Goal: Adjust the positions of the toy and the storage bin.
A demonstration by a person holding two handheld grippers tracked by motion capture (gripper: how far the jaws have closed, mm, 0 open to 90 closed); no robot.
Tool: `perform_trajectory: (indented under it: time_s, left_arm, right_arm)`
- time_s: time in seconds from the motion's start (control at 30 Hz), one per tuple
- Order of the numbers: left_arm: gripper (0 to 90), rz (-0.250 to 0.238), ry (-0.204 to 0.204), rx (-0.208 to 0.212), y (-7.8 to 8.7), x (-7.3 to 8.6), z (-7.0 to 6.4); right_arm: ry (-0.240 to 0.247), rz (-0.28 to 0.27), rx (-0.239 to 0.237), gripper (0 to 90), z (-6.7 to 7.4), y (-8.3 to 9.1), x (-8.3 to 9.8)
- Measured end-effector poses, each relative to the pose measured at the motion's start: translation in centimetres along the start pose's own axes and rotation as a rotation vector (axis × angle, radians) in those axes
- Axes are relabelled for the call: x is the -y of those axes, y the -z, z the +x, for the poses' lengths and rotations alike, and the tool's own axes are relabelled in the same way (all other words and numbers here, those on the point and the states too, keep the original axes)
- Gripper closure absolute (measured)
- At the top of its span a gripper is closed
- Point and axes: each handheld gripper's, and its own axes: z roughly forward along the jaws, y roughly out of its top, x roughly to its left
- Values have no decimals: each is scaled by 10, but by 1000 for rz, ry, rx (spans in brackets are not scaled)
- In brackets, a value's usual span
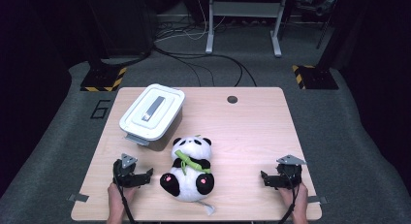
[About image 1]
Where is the thin black floor cable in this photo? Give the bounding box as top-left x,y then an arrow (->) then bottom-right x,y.
174,57 -> 217,88

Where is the clear grey storage box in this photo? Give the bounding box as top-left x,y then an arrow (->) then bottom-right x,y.
124,106 -> 184,147

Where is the dark equipment pile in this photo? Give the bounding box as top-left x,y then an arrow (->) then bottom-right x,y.
295,0 -> 341,17

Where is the long black floor cable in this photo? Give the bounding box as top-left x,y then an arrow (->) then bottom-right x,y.
150,44 -> 258,88

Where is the black cabinet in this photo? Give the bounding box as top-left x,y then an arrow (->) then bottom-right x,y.
83,0 -> 157,58

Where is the panda plush toy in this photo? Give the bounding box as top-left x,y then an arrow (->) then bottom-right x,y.
159,135 -> 216,216

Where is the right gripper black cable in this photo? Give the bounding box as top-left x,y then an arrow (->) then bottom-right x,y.
278,172 -> 300,224

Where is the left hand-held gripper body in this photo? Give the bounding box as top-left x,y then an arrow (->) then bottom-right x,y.
112,153 -> 140,189

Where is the black tape floor number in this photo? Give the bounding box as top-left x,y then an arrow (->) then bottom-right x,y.
90,99 -> 111,119

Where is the person's right hand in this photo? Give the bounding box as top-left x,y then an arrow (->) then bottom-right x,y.
278,182 -> 308,215

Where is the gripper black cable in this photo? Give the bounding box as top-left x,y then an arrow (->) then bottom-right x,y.
278,172 -> 300,224
113,170 -> 136,224

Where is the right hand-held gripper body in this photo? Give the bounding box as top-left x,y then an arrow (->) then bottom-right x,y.
275,154 -> 307,190

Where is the black yellow striped base plate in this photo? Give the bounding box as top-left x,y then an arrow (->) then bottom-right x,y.
79,66 -> 128,92
292,64 -> 339,90

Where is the white floor cable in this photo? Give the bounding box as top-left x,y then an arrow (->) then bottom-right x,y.
154,0 -> 228,43

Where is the white metal stand frame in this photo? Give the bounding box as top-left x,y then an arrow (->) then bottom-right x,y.
205,0 -> 289,58

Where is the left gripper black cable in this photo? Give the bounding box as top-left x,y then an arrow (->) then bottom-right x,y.
113,170 -> 136,224

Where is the person's left hand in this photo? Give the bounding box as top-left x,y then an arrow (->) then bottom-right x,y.
107,183 -> 139,213

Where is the white storage box lid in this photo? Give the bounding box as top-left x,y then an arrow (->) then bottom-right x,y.
118,83 -> 186,142

